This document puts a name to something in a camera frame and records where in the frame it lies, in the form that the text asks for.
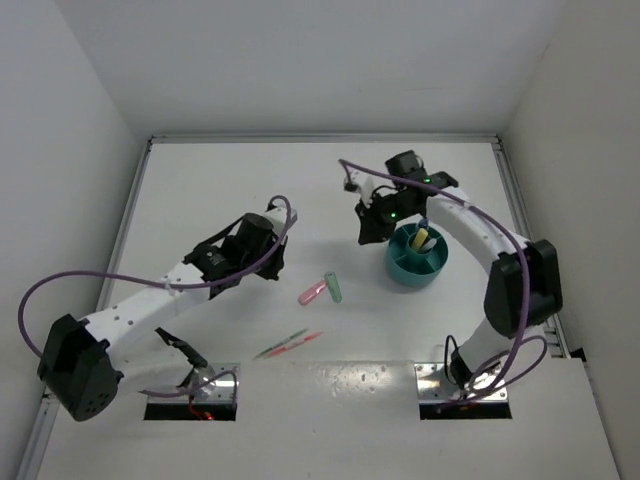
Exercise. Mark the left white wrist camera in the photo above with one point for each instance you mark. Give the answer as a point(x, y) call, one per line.
point(280, 216)

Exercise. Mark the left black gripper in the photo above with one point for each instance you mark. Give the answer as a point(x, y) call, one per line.
point(272, 269)

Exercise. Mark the teal round divided container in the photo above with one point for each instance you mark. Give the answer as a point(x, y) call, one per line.
point(414, 269)

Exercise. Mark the green highlighter marker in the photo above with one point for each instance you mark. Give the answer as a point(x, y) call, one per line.
point(333, 286)

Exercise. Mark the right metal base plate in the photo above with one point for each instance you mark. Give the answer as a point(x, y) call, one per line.
point(434, 388)

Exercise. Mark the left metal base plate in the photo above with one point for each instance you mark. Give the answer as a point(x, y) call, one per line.
point(218, 383)

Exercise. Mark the white item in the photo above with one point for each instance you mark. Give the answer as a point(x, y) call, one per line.
point(429, 245)

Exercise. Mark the yellow highlighter marker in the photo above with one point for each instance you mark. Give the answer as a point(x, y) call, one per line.
point(420, 238)

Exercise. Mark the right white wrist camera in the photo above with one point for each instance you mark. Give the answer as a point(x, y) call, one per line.
point(360, 183)

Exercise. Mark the metal base plate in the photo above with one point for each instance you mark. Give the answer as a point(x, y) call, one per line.
point(218, 383)
point(434, 388)

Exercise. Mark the red thin pen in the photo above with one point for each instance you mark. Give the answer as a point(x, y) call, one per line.
point(294, 344)

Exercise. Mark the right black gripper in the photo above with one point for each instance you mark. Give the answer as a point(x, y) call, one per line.
point(371, 230)

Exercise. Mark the pink highlighter marker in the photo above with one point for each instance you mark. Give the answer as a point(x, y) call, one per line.
point(311, 293)

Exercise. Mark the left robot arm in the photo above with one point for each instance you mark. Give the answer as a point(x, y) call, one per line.
point(82, 362)

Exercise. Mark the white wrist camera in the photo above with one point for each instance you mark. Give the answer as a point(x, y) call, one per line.
point(280, 216)
point(360, 183)

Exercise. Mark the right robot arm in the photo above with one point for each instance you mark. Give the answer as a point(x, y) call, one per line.
point(523, 289)

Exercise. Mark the green thin pen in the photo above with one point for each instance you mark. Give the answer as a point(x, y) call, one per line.
point(280, 344)

